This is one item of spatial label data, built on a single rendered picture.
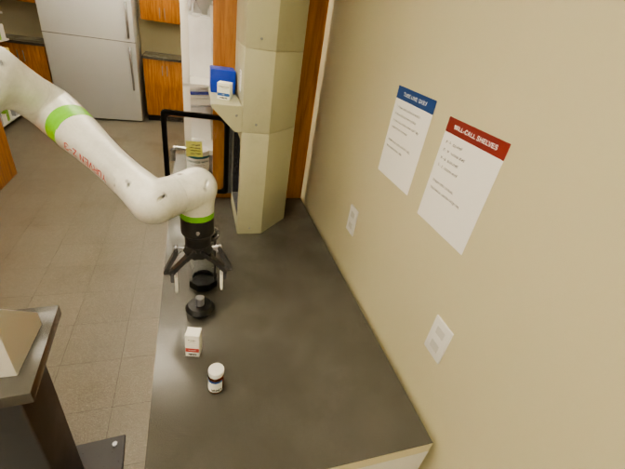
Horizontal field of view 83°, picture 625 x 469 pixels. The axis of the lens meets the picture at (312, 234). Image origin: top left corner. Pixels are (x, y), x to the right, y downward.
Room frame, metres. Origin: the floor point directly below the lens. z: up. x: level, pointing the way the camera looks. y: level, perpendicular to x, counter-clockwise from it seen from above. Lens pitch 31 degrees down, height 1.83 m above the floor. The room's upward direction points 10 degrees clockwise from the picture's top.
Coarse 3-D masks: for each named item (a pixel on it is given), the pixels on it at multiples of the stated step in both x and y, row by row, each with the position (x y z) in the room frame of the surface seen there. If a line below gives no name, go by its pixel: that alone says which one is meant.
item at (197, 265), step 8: (216, 232) 1.01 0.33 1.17; (192, 264) 0.96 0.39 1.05; (200, 264) 0.96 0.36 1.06; (208, 264) 0.97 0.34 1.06; (192, 272) 0.96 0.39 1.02; (200, 272) 0.96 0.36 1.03; (208, 272) 0.97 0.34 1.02; (192, 280) 0.96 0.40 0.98; (200, 280) 0.96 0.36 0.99; (208, 280) 0.97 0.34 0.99
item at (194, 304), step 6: (192, 300) 0.87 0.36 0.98; (198, 300) 0.85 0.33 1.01; (204, 300) 0.86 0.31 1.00; (210, 300) 0.90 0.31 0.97; (186, 306) 0.84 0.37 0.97; (192, 306) 0.84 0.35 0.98; (198, 306) 0.84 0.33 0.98; (204, 306) 0.85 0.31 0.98; (210, 306) 0.86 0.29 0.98; (192, 312) 0.82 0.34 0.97; (198, 312) 0.82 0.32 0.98; (204, 312) 0.83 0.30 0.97; (210, 312) 0.84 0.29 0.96
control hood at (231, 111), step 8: (208, 88) 1.60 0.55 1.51; (216, 96) 1.47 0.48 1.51; (216, 104) 1.34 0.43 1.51; (224, 104) 1.36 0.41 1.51; (232, 104) 1.37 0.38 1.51; (240, 104) 1.40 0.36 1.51; (216, 112) 1.34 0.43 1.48; (224, 112) 1.35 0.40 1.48; (232, 112) 1.36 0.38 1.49; (240, 112) 1.37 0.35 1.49; (224, 120) 1.35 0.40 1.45; (232, 120) 1.36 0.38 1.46; (240, 120) 1.37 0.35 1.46; (232, 128) 1.36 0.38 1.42; (240, 128) 1.37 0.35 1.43
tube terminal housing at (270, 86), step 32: (256, 64) 1.39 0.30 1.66; (288, 64) 1.50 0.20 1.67; (256, 96) 1.39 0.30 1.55; (288, 96) 1.52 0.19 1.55; (256, 128) 1.39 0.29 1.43; (288, 128) 1.55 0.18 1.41; (256, 160) 1.39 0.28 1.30; (288, 160) 1.58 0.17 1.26; (256, 192) 1.40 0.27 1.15; (256, 224) 1.40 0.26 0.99
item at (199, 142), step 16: (192, 112) 1.62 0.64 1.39; (176, 128) 1.60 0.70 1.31; (192, 128) 1.61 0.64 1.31; (208, 128) 1.63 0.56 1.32; (176, 144) 1.60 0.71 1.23; (192, 144) 1.61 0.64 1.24; (208, 144) 1.63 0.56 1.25; (176, 160) 1.59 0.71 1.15; (192, 160) 1.61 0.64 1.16; (208, 160) 1.63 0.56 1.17
